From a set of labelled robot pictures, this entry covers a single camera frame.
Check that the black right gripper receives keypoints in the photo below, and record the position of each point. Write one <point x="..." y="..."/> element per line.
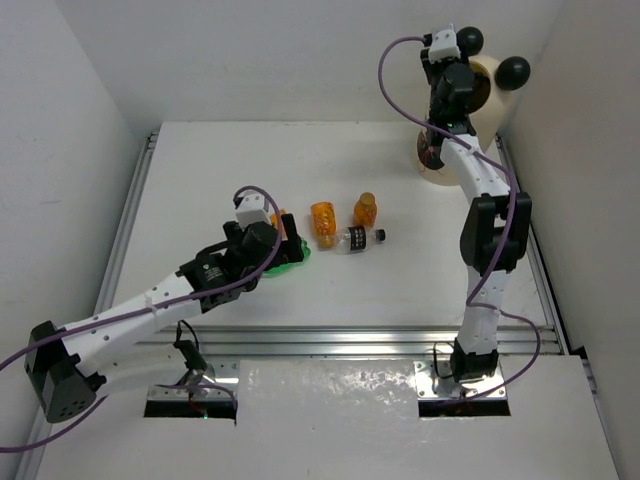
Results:
<point x="432" y="66"/>

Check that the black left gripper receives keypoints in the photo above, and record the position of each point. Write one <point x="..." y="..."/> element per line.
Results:
<point x="288" y="240"/>

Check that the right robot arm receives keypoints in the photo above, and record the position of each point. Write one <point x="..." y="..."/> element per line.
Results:
<point x="495" y="232"/>

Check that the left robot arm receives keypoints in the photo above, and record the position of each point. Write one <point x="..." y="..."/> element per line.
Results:
<point x="72" y="367"/>

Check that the cream panda bin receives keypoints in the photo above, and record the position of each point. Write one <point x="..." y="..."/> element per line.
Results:
<point x="479" y="105"/>

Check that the orange juice bottle plain label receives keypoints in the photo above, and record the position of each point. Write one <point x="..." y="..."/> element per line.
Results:
<point x="277" y="222"/>

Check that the green plastic bottle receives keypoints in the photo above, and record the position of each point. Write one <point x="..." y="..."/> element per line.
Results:
<point x="284" y="268"/>

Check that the orange fruit label bottle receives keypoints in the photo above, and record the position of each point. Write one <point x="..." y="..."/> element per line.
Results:
<point x="323" y="224"/>

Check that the clear bottle black label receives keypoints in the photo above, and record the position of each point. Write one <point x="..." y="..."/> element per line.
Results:
<point x="357" y="239"/>

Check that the orange bottle with gold cap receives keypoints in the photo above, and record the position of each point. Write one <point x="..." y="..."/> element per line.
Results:
<point x="365" y="210"/>

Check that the white foam block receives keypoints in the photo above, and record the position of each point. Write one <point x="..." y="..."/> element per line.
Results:
<point x="331" y="390"/>

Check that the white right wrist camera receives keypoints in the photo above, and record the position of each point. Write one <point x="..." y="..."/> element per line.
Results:
<point x="444" y="45"/>

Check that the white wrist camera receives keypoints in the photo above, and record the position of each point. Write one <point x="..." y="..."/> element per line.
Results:
<point x="251" y="207"/>
<point x="444" y="45"/>

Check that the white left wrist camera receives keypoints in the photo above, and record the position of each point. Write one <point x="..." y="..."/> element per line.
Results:
<point x="251" y="207"/>

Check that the aluminium table rail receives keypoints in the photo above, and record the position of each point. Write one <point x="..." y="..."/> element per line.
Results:
<point x="359" y="342"/>

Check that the left aluminium side rail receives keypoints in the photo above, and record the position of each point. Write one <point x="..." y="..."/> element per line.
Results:
<point x="125" y="227"/>

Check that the aluminium side rail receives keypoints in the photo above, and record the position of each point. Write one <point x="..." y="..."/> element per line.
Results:
<point x="125" y="227"/>
<point x="544" y="289"/>

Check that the right aluminium side rail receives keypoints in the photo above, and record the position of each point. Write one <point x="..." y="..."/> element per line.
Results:
<point x="544" y="289"/>

